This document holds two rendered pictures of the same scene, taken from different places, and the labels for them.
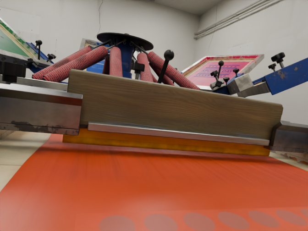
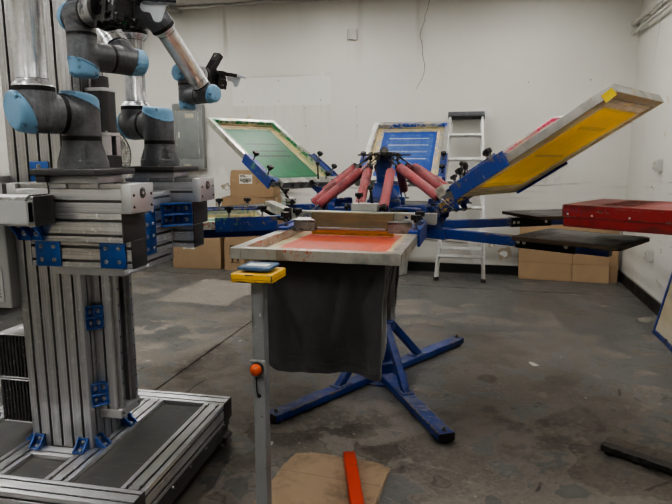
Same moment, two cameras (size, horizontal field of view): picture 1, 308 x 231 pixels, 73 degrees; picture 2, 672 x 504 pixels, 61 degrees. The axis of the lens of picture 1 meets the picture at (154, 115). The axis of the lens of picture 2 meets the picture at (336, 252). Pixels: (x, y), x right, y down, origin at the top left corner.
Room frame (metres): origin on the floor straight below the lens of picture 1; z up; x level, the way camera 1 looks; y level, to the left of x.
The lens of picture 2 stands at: (-1.80, -1.28, 1.30)
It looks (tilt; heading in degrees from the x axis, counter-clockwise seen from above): 9 degrees down; 32
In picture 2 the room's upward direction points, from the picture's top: straight up
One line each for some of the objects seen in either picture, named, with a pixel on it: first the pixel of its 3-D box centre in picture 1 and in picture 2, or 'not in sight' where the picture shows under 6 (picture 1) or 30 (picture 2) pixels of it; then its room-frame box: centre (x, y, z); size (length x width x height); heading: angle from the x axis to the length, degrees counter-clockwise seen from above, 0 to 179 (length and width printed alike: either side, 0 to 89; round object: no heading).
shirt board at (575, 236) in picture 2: not in sight; (489, 236); (0.99, -0.45, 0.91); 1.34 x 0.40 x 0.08; 78
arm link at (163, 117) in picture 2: not in sight; (157, 123); (-0.19, 0.54, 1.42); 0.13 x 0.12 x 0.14; 86
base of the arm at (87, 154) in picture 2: not in sight; (82, 152); (-0.65, 0.36, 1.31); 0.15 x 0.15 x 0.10
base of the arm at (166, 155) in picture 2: not in sight; (159, 153); (-0.19, 0.53, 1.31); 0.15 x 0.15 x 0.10
